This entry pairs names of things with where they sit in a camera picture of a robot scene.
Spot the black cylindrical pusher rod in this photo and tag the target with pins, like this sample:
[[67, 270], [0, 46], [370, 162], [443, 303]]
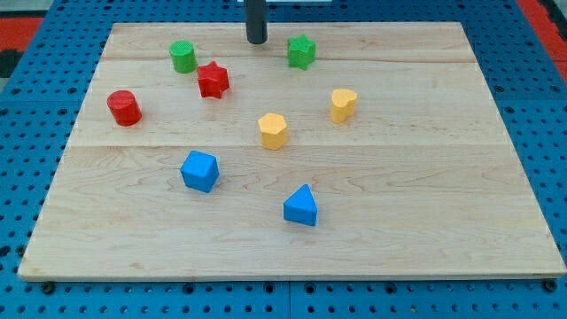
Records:
[[256, 21]]

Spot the green star block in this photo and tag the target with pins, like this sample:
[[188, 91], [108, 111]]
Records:
[[301, 52]]

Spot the light wooden board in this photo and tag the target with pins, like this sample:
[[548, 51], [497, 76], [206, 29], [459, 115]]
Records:
[[421, 183]]

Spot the blue triangle block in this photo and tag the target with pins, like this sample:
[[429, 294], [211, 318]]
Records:
[[300, 207]]

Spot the green cylinder block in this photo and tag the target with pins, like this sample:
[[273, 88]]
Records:
[[183, 56]]

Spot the yellow heart block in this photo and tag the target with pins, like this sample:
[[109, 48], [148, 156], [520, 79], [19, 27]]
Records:
[[342, 104]]

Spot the blue cube block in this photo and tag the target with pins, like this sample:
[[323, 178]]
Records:
[[200, 171]]

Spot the red cylinder block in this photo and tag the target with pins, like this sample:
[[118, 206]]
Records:
[[124, 108]]

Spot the red star block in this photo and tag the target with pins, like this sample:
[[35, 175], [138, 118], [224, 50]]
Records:
[[213, 80]]

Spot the yellow hexagon block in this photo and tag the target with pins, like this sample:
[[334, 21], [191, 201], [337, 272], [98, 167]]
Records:
[[273, 131]]

